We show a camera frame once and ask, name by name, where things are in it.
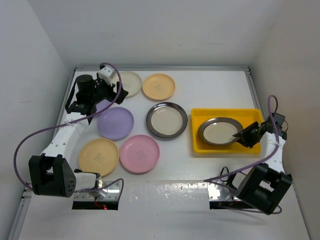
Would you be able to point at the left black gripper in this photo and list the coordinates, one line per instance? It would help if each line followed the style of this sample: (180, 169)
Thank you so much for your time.
(112, 94)

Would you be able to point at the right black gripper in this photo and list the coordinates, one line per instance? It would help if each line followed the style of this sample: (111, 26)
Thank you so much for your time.
(243, 135)

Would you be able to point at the orange plastic plate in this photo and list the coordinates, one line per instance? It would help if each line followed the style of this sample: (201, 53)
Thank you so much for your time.
(159, 86)
(100, 155)

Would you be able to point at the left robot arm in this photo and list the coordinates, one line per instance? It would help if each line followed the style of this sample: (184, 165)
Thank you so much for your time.
(50, 172)

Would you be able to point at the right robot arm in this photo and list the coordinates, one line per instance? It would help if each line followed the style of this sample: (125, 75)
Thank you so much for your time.
(265, 184)

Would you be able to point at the yellow plastic bin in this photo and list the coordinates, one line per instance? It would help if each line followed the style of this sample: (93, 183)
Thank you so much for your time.
(244, 116)

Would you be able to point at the far purple plastic plate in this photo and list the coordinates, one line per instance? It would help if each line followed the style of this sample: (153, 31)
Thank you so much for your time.
(102, 105)

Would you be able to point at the purple plastic plate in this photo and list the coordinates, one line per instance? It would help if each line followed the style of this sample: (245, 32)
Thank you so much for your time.
(102, 105)
(115, 123)

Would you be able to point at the near purple plastic plate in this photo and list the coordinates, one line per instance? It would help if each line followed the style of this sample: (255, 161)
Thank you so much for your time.
(115, 123)

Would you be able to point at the cream plastic plate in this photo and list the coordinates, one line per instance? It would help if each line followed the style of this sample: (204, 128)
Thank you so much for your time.
(131, 82)

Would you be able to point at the pink plastic plate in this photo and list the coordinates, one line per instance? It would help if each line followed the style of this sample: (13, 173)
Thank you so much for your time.
(139, 154)

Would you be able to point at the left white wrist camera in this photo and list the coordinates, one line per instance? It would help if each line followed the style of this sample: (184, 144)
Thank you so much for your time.
(106, 73)

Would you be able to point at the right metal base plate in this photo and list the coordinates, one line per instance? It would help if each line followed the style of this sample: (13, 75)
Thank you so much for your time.
(220, 192)

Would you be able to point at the metal base plate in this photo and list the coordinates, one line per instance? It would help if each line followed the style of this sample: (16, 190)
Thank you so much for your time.
(220, 192)
(109, 191)

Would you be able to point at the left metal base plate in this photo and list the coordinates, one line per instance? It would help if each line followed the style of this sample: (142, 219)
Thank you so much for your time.
(109, 191)

